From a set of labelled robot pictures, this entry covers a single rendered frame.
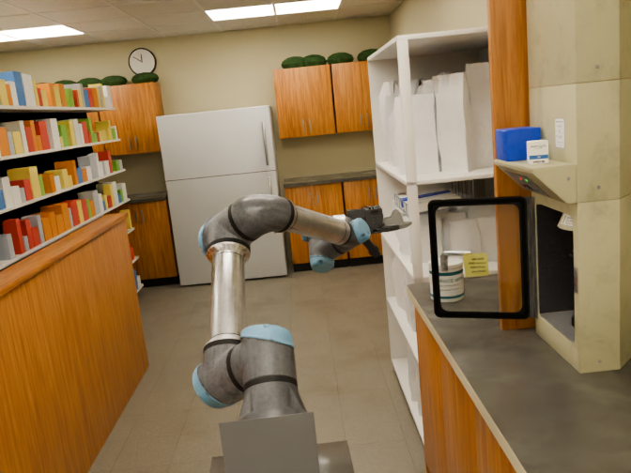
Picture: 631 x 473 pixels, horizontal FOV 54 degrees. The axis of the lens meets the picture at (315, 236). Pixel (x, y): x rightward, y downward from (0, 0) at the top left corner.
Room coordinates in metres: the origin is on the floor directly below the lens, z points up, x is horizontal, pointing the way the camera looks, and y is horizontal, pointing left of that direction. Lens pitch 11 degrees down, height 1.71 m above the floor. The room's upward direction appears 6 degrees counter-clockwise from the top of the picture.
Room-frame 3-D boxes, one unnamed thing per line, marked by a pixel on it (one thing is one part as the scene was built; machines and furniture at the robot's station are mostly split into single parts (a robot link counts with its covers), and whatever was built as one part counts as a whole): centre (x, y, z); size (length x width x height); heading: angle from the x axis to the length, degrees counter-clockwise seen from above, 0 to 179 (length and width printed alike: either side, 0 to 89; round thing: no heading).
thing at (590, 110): (1.74, -0.80, 1.33); 0.32 x 0.25 x 0.77; 1
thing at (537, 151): (1.69, -0.62, 1.54); 0.05 x 0.05 x 0.06; 76
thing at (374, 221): (2.02, -0.17, 1.34); 0.12 x 0.08 x 0.09; 91
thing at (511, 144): (1.84, -0.62, 1.56); 0.10 x 0.10 x 0.09; 1
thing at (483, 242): (1.94, -0.51, 1.19); 0.30 x 0.01 x 0.40; 69
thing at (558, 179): (1.74, -0.62, 1.46); 0.32 x 0.11 x 0.10; 1
